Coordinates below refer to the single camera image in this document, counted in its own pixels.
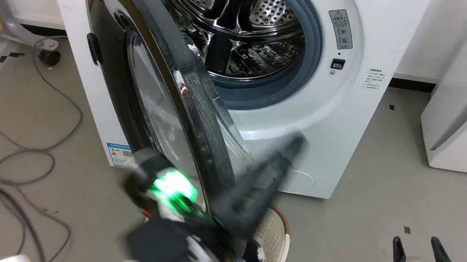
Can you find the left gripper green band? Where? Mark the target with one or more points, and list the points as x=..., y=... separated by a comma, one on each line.
x=170, y=186

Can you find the round chrome black washer door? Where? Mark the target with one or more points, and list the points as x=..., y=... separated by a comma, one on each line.
x=161, y=94

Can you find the white front-load washing machine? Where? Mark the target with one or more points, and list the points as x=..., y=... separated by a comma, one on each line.
x=333, y=130

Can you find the black door latch socket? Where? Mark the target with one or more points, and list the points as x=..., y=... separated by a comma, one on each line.
x=337, y=64

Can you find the grey rubber door gasket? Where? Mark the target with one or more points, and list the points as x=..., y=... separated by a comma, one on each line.
x=312, y=46

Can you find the cream perforated laundry basket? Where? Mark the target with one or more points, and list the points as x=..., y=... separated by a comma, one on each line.
x=277, y=240

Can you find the blue energy label sticker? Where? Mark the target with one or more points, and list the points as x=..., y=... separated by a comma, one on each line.
x=118, y=154

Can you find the stainless steel washer drum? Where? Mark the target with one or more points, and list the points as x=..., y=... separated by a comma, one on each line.
x=247, y=29

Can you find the grey warning sticker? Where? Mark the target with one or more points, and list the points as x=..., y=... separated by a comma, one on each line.
x=341, y=29

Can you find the black caster wheel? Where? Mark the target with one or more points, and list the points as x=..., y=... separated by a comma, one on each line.
x=49, y=57

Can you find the white rounded robot part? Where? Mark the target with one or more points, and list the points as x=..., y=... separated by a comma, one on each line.
x=15, y=259

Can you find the grey metal furniture leg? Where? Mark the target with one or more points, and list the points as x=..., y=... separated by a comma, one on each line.
x=9, y=18

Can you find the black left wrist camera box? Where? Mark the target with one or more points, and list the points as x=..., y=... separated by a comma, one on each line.
x=157, y=247

